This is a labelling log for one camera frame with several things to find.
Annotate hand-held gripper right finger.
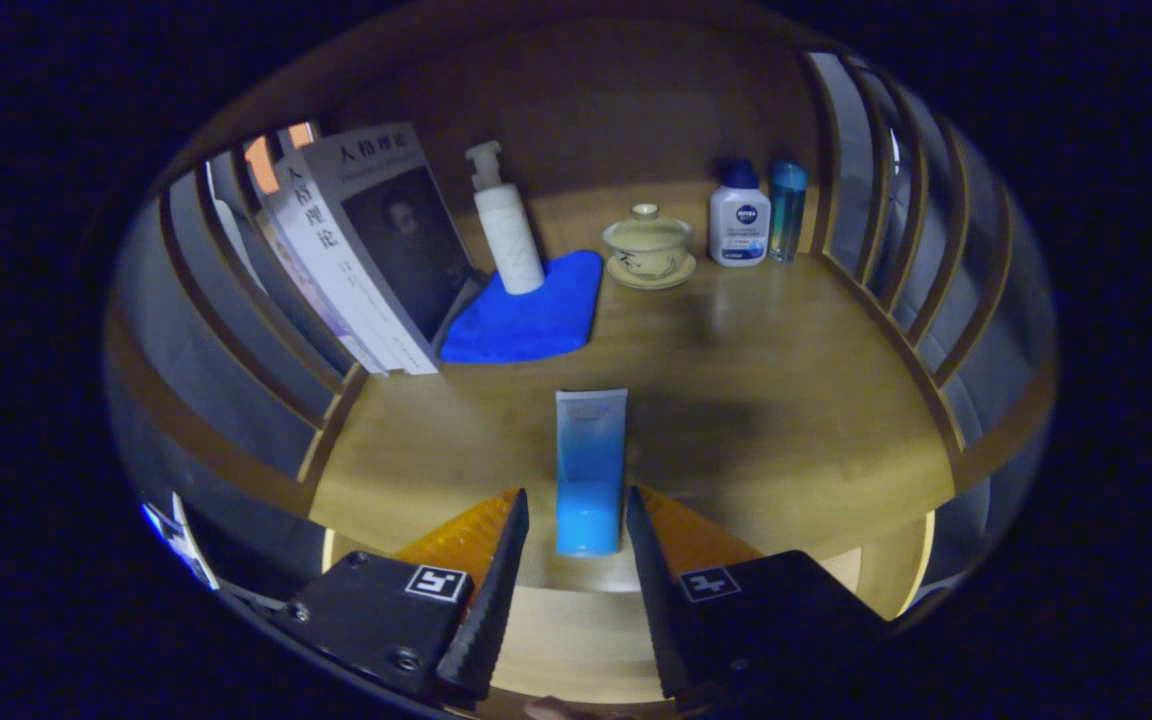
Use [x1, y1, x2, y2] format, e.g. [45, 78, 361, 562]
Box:
[625, 485, 892, 713]

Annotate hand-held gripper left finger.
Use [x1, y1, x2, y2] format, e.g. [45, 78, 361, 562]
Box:
[271, 487, 531, 706]

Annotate blue cosmetic tube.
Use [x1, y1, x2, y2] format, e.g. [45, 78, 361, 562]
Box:
[554, 388, 629, 558]

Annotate wooden countertop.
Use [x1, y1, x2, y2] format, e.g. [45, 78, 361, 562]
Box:
[308, 178, 959, 596]

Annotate wooden cabinet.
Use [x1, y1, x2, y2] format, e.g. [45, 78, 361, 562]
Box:
[101, 0, 1059, 641]

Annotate blue folded cloth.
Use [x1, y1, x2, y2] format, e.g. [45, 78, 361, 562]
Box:
[438, 250, 605, 365]

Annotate thin white book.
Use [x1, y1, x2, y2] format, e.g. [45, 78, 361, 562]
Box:
[261, 190, 407, 376]

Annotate thin pale purple book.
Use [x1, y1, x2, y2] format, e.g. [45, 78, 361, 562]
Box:
[256, 215, 382, 376]

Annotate beige lidded ceramic teacup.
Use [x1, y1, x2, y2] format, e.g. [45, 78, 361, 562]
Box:
[602, 203, 697, 291]

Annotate white pump bottle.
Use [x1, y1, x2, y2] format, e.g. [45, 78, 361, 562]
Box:
[464, 140, 547, 296]

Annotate thick grey book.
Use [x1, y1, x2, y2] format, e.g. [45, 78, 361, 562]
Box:
[271, 122, 485, 377]

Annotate white lotion bottle blue cap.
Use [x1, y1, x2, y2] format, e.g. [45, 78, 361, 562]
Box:
[708, 158, 772, 268]

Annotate slim teal bottle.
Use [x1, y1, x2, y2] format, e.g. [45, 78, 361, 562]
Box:
[769, 160, 809, 264]

